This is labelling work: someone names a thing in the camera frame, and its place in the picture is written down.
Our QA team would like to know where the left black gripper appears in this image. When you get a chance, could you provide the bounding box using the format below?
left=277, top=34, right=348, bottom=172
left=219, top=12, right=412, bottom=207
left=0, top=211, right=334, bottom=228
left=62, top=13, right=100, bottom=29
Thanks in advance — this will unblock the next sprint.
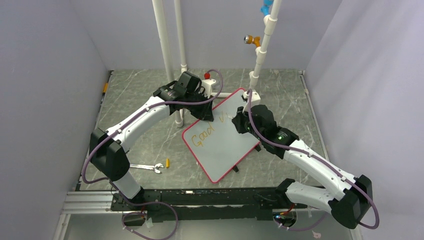
left=184, top=91, right=215, bottom=122

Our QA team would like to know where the red-framed whiteboard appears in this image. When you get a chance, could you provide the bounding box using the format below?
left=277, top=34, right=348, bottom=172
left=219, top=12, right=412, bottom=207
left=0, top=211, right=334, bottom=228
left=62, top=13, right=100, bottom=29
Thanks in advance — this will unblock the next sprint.
left=182, top=88, right=260, bottom=184

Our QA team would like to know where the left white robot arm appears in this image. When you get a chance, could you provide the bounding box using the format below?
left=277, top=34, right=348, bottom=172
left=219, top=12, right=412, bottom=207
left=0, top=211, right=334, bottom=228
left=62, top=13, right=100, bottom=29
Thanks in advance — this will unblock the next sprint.
left=84, top=71, right=218, bottom=210

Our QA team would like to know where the silver open-end wrench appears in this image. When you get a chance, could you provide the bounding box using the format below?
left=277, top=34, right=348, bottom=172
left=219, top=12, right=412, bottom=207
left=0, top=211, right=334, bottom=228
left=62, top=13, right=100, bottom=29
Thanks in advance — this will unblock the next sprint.
left=129, top=163, right=164, bottom=174

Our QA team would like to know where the orange nozzle fitting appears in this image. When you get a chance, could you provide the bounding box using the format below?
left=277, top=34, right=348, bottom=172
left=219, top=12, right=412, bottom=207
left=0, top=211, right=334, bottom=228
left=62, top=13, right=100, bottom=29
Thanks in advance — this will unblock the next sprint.
left=243, top=35, right=261, bottom=48

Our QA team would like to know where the blue pipe fitting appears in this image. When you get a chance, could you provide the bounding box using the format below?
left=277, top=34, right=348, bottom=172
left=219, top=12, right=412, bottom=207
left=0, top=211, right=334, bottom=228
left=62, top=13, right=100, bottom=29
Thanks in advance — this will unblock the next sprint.
left=260, top=0, right=274, bottom=16

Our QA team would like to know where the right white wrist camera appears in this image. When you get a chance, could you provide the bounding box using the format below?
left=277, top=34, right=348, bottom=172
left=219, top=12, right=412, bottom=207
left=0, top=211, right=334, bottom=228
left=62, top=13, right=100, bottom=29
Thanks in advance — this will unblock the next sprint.
left=241, top=89, right=261, bottom=112

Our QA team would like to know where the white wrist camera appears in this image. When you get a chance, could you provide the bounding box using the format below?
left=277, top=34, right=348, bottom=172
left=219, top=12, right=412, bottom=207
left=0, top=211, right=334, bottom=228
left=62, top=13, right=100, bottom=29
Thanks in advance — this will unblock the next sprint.
left=241, top=89, right=261, bottom=112
left=199, top=72, right=218, bottom=98

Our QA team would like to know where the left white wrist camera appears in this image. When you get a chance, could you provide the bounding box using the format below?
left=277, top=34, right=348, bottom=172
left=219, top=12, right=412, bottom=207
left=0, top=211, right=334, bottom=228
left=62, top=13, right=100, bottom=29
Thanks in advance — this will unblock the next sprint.
left=199, top=72, right=218, bottom=98

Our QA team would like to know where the orange wall clip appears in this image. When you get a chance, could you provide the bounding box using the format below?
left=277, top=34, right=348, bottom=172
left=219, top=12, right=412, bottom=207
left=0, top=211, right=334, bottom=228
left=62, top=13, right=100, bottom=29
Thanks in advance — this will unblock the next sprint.
left=102, top=83, right=109, bottom=94

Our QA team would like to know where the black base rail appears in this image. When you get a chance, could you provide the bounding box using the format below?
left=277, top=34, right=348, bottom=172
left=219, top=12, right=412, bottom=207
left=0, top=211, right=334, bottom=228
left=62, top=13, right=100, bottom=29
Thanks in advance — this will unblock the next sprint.
left=110, top=187, right=306, bottom=223

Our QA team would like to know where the white PVC pipe frame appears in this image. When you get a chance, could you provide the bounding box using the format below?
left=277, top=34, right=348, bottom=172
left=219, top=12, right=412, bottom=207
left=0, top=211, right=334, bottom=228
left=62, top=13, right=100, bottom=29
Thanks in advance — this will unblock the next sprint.
left=151, top=0, right=282, bottom=129

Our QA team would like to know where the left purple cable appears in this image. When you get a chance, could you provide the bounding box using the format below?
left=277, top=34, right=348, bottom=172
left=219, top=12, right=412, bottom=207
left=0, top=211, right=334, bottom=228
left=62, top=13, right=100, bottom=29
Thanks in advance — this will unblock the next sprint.
left=81, top=68, right=224, bottom=240

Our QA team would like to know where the purple cable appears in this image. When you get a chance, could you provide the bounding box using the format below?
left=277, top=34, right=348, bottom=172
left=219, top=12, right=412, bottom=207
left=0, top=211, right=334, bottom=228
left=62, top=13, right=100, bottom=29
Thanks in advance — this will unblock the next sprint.
left=81, top=68, right=224, bottom=240
left=246, top=89, right=381, bottom=232

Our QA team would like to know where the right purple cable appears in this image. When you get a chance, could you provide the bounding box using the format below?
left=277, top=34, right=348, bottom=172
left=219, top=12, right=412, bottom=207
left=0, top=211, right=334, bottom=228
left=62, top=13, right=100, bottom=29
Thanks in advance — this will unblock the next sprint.
left=246, top=89, right=381, bottom=232

